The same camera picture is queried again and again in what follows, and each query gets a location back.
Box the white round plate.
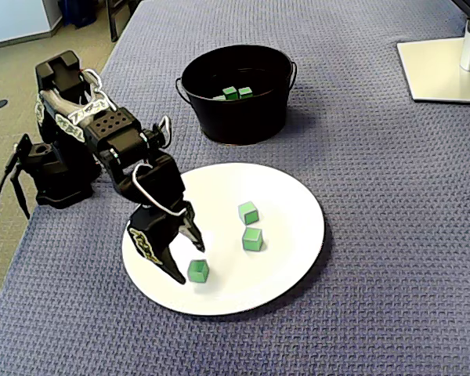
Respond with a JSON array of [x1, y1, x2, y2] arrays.
[[121, 161, 326, 317]]

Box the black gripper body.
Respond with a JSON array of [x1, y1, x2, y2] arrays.
[[131, 154, 186, 215]]

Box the white red gripper wire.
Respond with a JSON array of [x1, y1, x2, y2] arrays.
[[131, 115, 189, 217]]

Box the black metal bucket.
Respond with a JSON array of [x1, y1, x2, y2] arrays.
[[175, 44, 298, 146]]

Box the short black base cable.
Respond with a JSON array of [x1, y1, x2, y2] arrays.
[[9, 172, 31, 220]]

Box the white monitor stand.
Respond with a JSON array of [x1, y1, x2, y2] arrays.
[[396, 17, 470, 105]]

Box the dark furniture legs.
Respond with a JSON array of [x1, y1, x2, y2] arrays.
[[104, 0, 142, 43]]

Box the white red arm wire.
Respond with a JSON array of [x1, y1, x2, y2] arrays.
[[81, 68, 117, 113]]

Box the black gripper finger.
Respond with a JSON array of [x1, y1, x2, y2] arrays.
[[179, 201, 206, 253], [128, 205, 187, 284]]

